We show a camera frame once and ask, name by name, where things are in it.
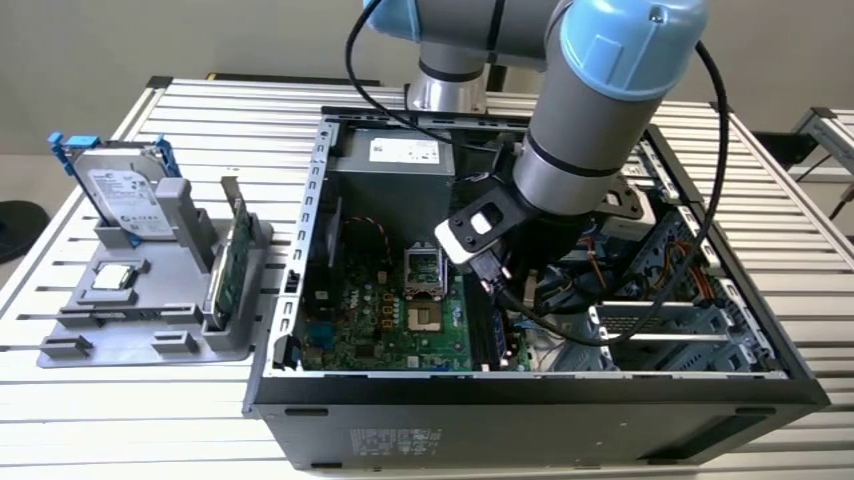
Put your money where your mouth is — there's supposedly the blue RAM stick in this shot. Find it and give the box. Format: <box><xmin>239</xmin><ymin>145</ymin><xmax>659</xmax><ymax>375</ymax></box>
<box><xmin>488</xmin><ymin>304</ymin><xmax>520</xmax><ymax>361</ymax></box>

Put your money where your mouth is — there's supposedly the green motherboard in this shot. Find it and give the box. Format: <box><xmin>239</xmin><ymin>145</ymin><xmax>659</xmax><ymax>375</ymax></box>
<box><xmin>296</xmin><ymin>239</ymin><xmax>535</xmax><ymax>374</ymax></box>

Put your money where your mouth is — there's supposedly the silver CPU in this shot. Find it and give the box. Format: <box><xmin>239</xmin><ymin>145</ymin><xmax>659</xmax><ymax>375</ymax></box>
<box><xmin>91</xmin><ymin>265</ymin><xmax>135</xmax><ymax>291</ymax></box>

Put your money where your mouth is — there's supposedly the black PC case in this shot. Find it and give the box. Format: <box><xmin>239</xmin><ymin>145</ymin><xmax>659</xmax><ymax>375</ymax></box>
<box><xmin>239</xmin><ymin>104</ymin><xmax>833</xmax><ymax>474</ymax></box>

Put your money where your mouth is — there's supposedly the grey parts rack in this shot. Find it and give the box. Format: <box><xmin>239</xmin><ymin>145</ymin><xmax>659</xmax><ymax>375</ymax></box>
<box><xmin>36</xmin><ymin>179</ymin><xmax>276</xmax><ymax>370</ymax></box>

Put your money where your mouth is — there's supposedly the aluminium slat side table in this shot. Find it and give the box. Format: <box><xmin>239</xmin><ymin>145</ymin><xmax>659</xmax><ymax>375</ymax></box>
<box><xmin>786</xmin><ymin>106</ymin><xmax>854</xmax><ymax>181</ymax></box>

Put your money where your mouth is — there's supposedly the hard disk in blue carrier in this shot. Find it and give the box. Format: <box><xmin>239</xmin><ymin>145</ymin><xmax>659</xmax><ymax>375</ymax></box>
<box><xmin>47</xmin><ymin>132</ymin><xmax>183</xmax><ymax>249</ymax></box>

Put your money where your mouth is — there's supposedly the silver disk bay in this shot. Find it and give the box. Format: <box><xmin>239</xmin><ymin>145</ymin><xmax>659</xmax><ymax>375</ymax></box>
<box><xmin>552</xmin><ymin>299</ymin><xmax>762</xmax><ymax>374</ymax></box>

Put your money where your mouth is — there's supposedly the metal socket cover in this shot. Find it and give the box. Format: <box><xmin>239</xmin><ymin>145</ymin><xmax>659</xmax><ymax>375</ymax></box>
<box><xmin>403</xmin><ymin>242</ymin><xmax>447</xmax><ymax>301</ymax></box>

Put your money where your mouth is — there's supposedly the grey power supply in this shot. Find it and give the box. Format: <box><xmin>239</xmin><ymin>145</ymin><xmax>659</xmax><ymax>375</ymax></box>
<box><xmin>330</xmin><ymin>127</ymin><xmax>459</xmax><ymax>246</ymax></box>

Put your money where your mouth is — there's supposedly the orange red wire bundle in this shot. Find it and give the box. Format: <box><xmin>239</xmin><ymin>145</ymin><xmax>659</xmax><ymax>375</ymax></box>
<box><xmin>657</xmin><ymin>239</ymin><xmax>715</xmax><ymax>309</ymax></box>

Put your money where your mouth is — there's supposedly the graphics card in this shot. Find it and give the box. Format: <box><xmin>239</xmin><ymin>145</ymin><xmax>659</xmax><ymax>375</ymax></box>
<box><xmin>203</xmin><ymin>175</ymin><xmax>266</xmax><ymax>334</ymax></box>

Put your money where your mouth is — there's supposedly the black table connector block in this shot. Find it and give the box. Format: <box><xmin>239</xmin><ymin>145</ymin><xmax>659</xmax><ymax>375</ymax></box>
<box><xmin>753</xmin><ymin>130</ymin><xmax>819</xmax><ymax>166</ymax></box>

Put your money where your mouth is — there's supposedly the CPU socket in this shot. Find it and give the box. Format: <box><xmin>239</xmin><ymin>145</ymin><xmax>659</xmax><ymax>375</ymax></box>
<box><xmin>404</xmin><ymin>298</ymin><xmax>447</xmax><ymax>335</ymax></box>

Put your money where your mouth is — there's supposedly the twisted fan wire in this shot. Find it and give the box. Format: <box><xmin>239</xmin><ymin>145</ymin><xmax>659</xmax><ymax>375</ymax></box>
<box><xmin>340</xmin><ymin>215</ymin><xmax>396</xmax><ymax>267</ymax></box>

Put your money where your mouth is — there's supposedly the black RAM slot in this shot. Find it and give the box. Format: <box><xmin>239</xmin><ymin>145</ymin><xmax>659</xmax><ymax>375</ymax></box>
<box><xmin>472</xmin><ymin>289</ymin><xmax>492</xmax><ymax>372</ymax></box>
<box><xmin>480</xmin><ymin>299</ymin><xmax>500</xmax><ymax>372</ymax></box>
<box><xmin>464</xmin><ymin>274</ymin><xmax>484</xmax><ymax>372</ymax></box>

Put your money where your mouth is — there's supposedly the black round object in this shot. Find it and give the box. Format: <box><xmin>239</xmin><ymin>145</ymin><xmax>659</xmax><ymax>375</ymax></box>
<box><xmin>0</xmin><ymin>199</ymin><xmax>49</xmax><ymax>264</ymax></box>

